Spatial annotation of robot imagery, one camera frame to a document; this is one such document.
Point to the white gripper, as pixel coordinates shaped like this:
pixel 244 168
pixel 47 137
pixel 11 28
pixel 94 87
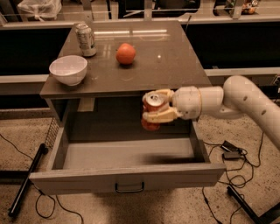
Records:
pixel 186 101

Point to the red coke can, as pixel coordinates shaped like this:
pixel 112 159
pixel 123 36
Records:
pixel 151 107

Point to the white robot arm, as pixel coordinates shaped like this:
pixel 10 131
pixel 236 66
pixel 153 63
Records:
pixel 237 96

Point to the open grey top drawer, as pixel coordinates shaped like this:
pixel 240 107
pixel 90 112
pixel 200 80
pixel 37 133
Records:
pixel 93 151

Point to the silver soda can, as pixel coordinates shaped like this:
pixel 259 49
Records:
pixel 86 40

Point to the orange fruit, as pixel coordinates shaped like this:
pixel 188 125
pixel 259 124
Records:
pixel 125 54

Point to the grey cabinet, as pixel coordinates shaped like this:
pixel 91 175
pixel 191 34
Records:
pixel 164 59

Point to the black power adapter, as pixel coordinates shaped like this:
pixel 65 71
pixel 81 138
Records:
pixel 231 151

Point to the white bowl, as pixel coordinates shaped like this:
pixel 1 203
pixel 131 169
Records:
pixel 69 70

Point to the black bar left floor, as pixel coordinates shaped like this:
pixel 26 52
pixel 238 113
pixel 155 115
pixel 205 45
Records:
pixel 15 207

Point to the black bar floor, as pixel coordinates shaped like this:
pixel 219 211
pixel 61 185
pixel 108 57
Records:
pixel 266 218
pixel 15 207

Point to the black bar right floor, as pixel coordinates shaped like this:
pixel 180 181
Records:
pixel 266 218

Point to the white plastic bag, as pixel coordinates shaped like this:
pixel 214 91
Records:
pixel 41 9

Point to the black drawer handle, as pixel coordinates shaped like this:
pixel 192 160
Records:
pixel 129 188

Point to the wire mesh panel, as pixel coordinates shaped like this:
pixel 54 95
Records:
pixel 51 134

